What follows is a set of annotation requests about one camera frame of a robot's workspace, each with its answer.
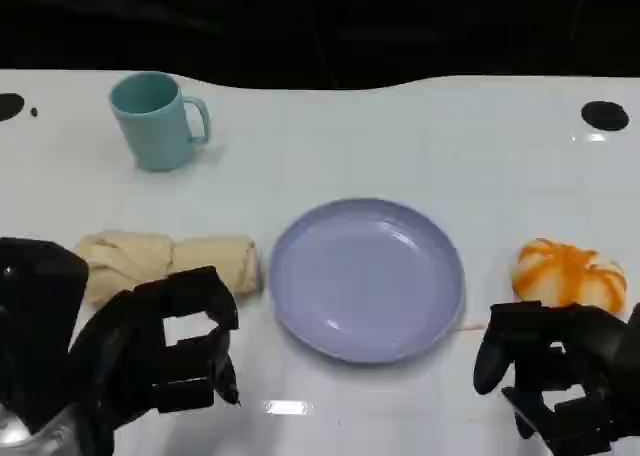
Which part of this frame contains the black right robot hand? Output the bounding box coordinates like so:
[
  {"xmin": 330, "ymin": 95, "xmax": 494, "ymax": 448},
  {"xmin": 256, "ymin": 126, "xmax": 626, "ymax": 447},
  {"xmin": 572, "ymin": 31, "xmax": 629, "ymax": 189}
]
[{"xmin": 473, "ymin": 300, "xmax": 640, "ymax": 456}]

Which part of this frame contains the lilac plate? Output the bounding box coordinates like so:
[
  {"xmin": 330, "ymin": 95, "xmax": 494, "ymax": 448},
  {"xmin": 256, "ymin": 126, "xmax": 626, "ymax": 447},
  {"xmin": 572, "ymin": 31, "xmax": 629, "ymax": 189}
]
[{"xmin": 269, "ymin": 198, "xmax": 466, "ymax": 365}]

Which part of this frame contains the orange and white bread roll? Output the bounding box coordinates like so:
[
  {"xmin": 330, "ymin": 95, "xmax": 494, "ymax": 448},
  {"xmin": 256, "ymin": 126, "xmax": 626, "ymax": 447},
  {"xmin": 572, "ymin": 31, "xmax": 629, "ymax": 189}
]
[{"xmin": 512, "ymin": 236, "xmax": 628, "ymax": 313}]

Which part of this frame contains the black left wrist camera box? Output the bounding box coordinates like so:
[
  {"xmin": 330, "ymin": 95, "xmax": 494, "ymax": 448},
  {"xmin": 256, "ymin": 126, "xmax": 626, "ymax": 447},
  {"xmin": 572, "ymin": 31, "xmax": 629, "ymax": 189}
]
[{"xmin": 0, "ymin": 236, "xmax": 90, "ymax": 435}]

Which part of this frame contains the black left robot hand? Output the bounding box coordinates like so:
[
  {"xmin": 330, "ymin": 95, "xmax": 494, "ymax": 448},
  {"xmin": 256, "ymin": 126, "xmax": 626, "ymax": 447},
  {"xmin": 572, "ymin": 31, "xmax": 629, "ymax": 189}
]
[{"xmin": 67, "ymin": 265, "xmax": 242, "ymax": 456}]

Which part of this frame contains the pale green mug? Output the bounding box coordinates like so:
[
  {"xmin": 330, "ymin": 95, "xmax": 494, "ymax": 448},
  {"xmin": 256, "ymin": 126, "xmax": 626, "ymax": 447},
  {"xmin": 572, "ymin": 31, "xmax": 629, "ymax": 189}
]
[{"xmin": 108, "ymin": 71, "xmax": 211, "ymax": 172}]

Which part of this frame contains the black cloth behind table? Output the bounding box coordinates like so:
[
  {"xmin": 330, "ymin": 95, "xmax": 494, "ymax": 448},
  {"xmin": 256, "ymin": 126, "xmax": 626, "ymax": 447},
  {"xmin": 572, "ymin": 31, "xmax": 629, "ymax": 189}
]
[{"xmin": 0, "ymin": 0, "xmax": 640, "ymax": 90}]

